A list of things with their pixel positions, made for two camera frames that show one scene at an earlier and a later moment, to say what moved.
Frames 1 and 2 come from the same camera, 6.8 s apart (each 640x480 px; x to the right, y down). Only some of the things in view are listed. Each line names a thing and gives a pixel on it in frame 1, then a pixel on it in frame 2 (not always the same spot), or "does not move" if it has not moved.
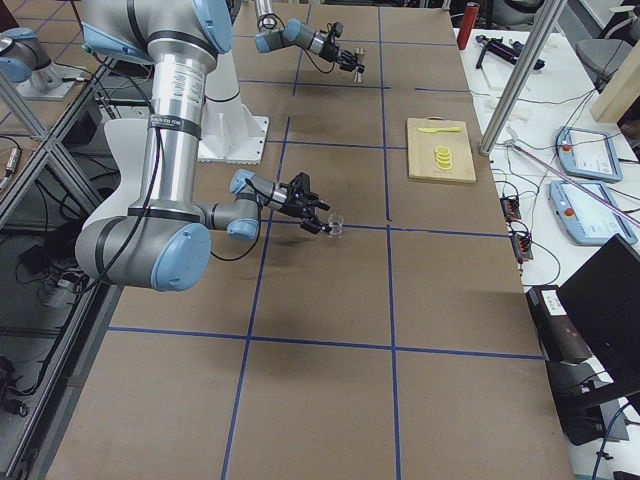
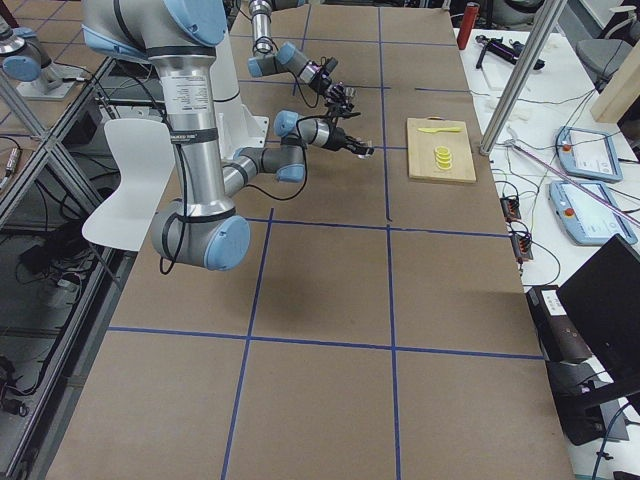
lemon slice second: x=443 y=156 does not move
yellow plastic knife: x=446 y=129 does not move
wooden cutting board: x=422 y=146 does not move
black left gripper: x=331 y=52 to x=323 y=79
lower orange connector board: x=522 y=246 does not move
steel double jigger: x=361 y=55 to x=351 y=94
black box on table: x=562 y=339 does not move
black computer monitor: x=602 y=297 does not move
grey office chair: x=604 y=57 does not move
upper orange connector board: x=510 y=207 does not move
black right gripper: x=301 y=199 to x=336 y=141
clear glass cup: x=335 y=223 to x=369 y=153
